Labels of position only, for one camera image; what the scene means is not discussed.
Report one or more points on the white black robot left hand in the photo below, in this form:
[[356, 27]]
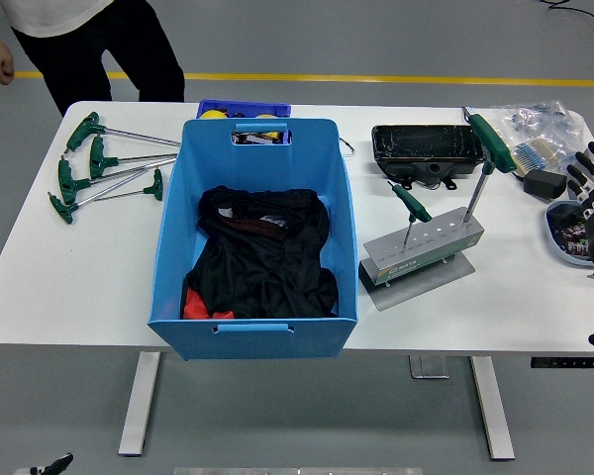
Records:
[[54, 465]]

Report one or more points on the grey green wrench stand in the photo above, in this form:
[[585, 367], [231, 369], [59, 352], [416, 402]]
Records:
[[425, 257]]

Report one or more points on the light blue bowl of components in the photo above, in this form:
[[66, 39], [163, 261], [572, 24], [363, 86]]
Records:
[[564, 232]]

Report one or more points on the black power adapter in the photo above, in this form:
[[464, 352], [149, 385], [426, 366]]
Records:
[[544, 184]]

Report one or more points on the white table leg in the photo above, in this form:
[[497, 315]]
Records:
[[138, 406], [492, 410]]

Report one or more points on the person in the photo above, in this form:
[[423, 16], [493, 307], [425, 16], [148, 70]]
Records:
[[104, 44]]

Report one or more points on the clear bag of resistors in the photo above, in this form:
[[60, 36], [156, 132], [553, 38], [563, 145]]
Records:
[[539, 123]]

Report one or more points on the black table control panel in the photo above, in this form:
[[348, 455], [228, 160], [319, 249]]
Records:
[[569, 362]]

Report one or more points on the black plastic tray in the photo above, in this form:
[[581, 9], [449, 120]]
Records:
[[425, 146]]

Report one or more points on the red cloth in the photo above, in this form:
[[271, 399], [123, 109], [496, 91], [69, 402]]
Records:
[[195, 307]]

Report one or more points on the yellow round object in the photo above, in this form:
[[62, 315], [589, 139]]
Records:
[[266, 117], [213, 115]]

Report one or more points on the large light blue plastic bin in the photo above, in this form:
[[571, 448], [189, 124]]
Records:
[[257, 344]]

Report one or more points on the small dark blue bin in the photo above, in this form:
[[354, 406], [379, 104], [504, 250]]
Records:
[[247, 105]]

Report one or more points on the black cloth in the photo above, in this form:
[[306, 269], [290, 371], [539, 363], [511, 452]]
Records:
[[262, 267]]

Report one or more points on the grey metal table bracket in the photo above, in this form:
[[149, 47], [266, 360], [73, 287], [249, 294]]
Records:
[[429, 367]]

